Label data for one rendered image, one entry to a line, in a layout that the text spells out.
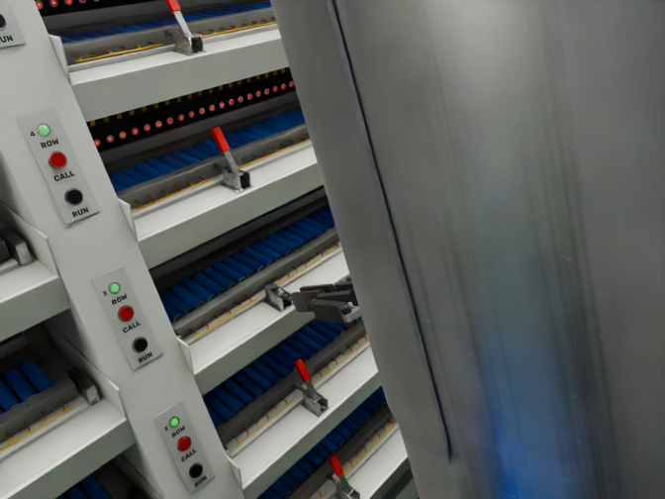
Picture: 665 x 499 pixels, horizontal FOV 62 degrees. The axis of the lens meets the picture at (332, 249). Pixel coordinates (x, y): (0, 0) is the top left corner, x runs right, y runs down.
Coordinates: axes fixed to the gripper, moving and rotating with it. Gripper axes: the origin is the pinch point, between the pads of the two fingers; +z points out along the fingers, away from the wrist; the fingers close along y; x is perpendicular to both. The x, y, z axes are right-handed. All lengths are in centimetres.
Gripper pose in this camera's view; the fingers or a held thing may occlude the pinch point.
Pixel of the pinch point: (314, 298)
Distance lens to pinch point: 78.3
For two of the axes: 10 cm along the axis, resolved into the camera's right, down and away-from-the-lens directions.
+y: 6.7, -4.1, 6.2
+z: -6.4, 1.1, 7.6
